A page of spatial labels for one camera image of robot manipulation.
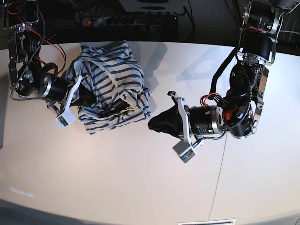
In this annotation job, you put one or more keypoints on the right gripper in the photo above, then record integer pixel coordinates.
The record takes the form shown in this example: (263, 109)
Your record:
(57, 90)

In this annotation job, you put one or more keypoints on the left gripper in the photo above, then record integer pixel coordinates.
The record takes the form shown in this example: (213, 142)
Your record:
(192, 124)

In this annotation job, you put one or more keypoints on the blue white striped T-shirt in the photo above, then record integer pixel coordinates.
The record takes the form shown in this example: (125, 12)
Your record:
(116, 79)

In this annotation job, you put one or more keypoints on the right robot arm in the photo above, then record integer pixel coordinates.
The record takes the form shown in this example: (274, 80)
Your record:
(31, 78)

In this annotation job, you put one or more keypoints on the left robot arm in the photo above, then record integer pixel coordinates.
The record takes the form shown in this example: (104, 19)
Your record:
(235, 101)

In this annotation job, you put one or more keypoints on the white power strip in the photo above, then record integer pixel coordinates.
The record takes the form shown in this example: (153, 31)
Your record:
(86, 22)

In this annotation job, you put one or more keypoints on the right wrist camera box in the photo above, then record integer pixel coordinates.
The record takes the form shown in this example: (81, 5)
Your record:
(65, 118)

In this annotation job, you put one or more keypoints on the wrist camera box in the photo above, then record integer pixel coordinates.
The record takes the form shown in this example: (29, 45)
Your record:
(65, 118)
(184, 150)

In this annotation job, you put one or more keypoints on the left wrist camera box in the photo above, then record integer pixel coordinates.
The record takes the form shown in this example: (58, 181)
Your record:
(184, 150)

